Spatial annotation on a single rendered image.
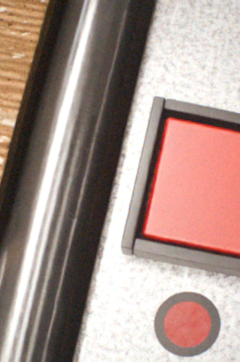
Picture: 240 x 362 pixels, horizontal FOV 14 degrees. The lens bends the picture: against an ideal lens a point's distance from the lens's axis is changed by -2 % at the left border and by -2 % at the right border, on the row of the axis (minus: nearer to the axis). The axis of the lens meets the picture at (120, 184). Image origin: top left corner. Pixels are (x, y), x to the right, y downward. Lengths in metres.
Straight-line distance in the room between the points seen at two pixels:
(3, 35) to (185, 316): 0.16
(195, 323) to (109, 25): 0.16
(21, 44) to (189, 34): 0.09
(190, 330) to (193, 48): 0.14
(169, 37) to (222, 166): 0.08
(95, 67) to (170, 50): 0.04
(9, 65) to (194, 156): 0.10
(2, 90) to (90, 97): 0.05
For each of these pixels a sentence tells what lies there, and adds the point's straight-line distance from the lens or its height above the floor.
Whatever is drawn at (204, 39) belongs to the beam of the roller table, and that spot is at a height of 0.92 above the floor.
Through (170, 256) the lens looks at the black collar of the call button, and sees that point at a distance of 0.44.
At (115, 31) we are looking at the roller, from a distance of 0.50.
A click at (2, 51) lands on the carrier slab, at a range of 0.48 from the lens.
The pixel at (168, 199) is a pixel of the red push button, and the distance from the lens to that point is 0.45.
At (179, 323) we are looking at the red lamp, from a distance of 0.45.
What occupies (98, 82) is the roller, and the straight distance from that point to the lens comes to 0.48.
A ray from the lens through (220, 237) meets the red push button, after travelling 0.45.
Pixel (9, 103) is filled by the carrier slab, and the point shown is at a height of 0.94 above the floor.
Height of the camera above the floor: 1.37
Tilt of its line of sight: 74 degrees down
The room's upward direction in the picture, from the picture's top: 8 degrees counter-clockwise
